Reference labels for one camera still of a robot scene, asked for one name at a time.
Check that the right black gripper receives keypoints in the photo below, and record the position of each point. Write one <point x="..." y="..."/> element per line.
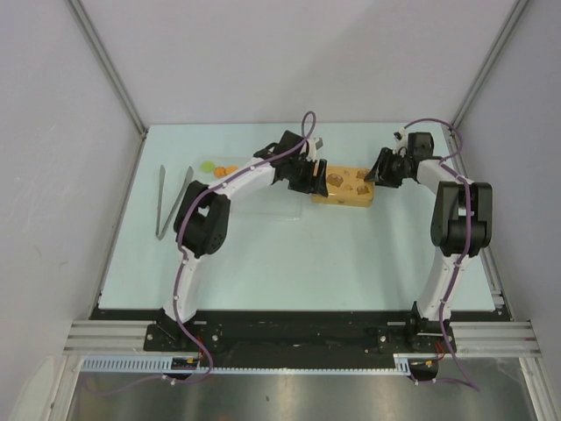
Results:
<point x="379" y="172"/>

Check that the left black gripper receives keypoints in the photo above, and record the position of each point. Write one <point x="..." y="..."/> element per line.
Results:
<point x="312" y="184"/>

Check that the silver tin lid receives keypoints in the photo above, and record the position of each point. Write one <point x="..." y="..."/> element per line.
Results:
<point x="348" y="181"/>

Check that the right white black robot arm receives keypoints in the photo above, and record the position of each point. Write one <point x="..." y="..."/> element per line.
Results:
<point x="461" y="226"/>

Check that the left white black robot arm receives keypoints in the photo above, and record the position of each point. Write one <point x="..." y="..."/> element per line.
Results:
<point x="202" y="221"/>

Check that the gold cookie tin box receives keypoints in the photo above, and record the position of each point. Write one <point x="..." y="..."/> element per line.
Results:
<point x="359" y="201"/>

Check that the clear plastic tray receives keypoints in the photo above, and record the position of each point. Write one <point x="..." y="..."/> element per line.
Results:
<point x="274" y="202"/>

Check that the green sandwich cookie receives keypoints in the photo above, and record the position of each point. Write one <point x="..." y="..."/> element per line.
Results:
<point x="208" y="166"/>

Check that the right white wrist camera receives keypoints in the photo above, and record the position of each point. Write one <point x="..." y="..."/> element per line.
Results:
<point x="401" y="140"/>

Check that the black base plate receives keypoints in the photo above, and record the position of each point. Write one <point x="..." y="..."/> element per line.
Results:
<point x="221" y="330"/>

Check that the white slotted cable duct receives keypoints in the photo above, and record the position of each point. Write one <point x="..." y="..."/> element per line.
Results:
<point x="182" y="365"/>

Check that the aluminium rail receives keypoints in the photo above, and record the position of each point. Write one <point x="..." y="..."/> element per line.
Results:
<point x="473" y="339"/>

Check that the right aluminium frame post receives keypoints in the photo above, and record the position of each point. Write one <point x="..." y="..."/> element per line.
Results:
<point x="500" y="43"/>

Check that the aluminium frame post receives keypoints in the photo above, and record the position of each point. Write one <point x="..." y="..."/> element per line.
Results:
<point x="92" y="37"/>
<point x="500" y="43"/>

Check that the left aluminium frame post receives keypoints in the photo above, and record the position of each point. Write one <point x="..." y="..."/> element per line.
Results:
<point x="92" y="37"/>

